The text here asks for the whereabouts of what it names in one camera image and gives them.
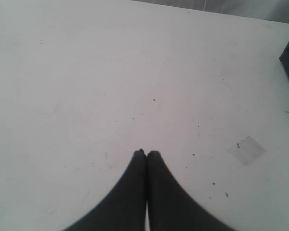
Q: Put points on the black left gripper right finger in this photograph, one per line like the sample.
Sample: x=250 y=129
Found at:
x=170 y=207

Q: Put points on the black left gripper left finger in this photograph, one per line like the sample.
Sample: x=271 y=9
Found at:
x=124 y=207

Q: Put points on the clear tape patch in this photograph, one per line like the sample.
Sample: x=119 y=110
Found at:
x=246 y=151

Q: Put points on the white backdrop curtain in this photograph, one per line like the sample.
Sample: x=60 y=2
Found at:
x=270 y=10

